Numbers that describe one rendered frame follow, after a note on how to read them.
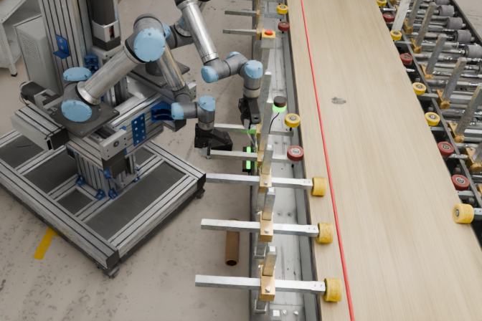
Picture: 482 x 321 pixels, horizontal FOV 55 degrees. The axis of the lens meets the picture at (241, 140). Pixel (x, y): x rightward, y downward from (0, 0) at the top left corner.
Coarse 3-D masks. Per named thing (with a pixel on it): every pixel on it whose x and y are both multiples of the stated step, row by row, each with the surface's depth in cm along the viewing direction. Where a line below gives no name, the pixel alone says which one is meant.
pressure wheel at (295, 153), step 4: (288, 148) 226; (292, 148) 227; (296, 148) 227; (300, 148) 227; (288, 152) 224; (292, 152) 225; (296, 152) 225; (300, 152) 225; (288, 156) 225; (292, 156) 223; (296, 156) 222; (300, 156) 223; (292, 160) 225; (296, 160) 224; (292, 164) 231
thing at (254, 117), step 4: (248, 100) 206; (252, 100) 206; (256, 100) 207; (248, 104) 205; (252, 104) 206; (256, 104) 206; (248, 108) 206; (252, 108) 205; (256, 108) 206; (248, 112) 206; (252, 112) 205; (256, 112) 205; (252, 116) 204; (256, 116) 204; (252, 120) 204; (256, 120) 204; (260, 120) 205; (252, 124) 205
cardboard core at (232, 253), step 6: (228, 234) 288; (234, 234) 287; (228, 240) 284; (234, 240) 284; (228, 246) 281; (234, 246) 280; (228, 252) 278; (234, 252) 277; (228, 258) 275; (234, 258) 274; (228, 264) 278; (234, 264) 279
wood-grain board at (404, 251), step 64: (320, 0) 350; (320, 64) 284; (384, 64) 290; (320, 128) 240; (384, 128) 244; (384, 192) 210; (448, 192) 214; (320, 256) 183; (384, 256) 185; (448, 256) 187; (384, 320) 165; (448, 320) 167
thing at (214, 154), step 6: (216, 150) 228; (222, 150) 228; (210, 156) 227; (216, 156) 227; (222, 156) 227; (228, 156) 227; (234, 156) 227; (240, 156) 226; (246, 156) 226; (252, 156) 227; (276, 156) 228; (282, 156) 228; (276, 162) 229; (282, 162) 229; (288, 162) 228; (294, 162) 228
